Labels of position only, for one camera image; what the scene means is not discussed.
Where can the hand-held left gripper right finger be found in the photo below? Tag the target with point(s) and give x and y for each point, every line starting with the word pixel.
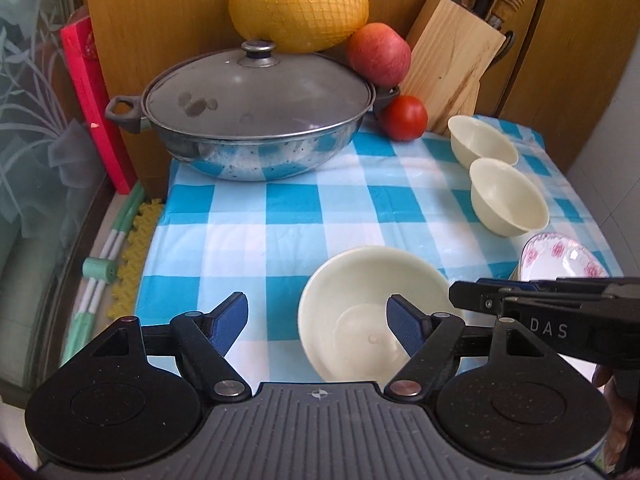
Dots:
pixel 407 325

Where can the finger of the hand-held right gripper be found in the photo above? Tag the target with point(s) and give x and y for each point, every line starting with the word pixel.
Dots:
pixel 560 282
pixel 500 295

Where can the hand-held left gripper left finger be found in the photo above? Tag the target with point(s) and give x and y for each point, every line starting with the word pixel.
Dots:
pixel 230 322

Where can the large pink flower rim plate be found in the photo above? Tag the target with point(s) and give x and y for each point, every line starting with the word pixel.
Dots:
pixel 560 255

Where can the cream bowl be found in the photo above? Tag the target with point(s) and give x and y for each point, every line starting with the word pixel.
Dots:
pixel 507 195
pixel 360 300
pixel 482 140

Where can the person's right hand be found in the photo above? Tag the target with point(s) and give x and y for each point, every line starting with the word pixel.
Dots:
pixel 617 410

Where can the blue white checkered tablecloth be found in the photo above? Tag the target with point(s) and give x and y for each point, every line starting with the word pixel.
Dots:
pixel 280 240

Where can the yellow foam mat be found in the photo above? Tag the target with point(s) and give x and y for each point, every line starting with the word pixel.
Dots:
pixel 137 245

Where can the green roller clip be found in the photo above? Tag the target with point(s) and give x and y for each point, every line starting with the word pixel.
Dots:
pixel 100 268

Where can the green white stick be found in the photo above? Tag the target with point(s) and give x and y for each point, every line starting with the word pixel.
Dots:
pixel 82 325
pixel 127 220

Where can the red tomato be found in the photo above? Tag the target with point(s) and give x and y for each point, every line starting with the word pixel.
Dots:
pixel 404 117

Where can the glass pot lid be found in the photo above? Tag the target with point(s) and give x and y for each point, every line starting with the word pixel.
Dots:
pixel 255 90

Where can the wooden knife block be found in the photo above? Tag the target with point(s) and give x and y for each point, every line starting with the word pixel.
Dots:
pixel 450 65

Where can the black scissors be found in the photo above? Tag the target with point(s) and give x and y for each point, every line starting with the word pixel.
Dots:
pixel 505 47

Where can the red cutting board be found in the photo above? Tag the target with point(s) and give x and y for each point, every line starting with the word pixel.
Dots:
pixel 97 110

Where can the etched glass door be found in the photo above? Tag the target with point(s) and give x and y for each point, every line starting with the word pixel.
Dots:
pixel 35 160

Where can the red apple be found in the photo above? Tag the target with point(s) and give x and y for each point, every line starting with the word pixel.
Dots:
pixel 379 55

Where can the wooden cabinet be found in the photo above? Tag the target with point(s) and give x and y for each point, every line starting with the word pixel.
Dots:
pixel 160 10

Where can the yellow pomelo in net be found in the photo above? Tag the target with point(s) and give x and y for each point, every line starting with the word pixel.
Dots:
pixel 300 2

